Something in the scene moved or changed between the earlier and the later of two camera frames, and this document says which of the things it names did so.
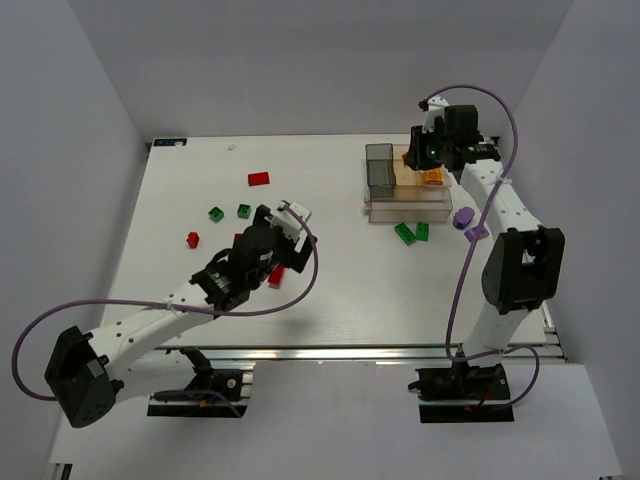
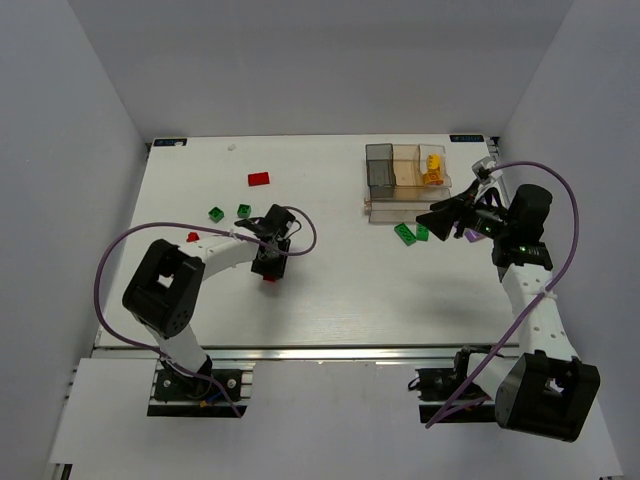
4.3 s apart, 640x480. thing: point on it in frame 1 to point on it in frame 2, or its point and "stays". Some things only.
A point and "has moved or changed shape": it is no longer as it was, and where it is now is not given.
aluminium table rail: [353, 353] stays
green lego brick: [422, 231] stays
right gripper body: [417, 157] to [458, 219]
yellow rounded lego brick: [434, 176] has moved or changed shape
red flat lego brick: [260, 178] stays
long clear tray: [391, 203] stays
